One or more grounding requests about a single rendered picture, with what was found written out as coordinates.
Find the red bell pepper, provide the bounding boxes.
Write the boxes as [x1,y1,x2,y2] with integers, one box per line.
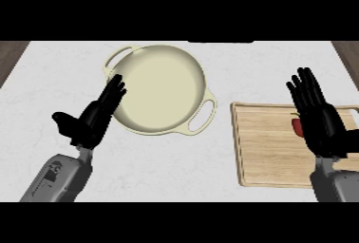
[289,112,305,139]

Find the cream two-handled pot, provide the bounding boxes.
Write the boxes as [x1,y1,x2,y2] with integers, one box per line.
[101,44,218,137]

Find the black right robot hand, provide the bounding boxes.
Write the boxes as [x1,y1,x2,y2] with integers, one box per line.
[284,66,359,159]

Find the pale wooden cutting board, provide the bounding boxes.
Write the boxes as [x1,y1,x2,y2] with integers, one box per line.
[228,102,359,189]

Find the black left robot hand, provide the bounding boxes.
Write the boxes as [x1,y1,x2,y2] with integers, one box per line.
[50,74,126,150]

